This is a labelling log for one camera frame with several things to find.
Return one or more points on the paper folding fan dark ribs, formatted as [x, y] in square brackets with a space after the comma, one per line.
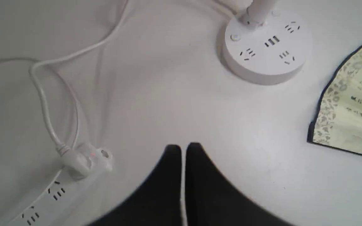
[337, 122]

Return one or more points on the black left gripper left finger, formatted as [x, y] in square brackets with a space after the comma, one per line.
[157, 201]

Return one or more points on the white desk lamp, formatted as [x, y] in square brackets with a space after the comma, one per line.
[265, 46]

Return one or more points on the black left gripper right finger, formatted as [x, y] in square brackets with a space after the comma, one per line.
[211, 200]

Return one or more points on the white power strip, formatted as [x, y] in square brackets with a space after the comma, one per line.
[54, 200]

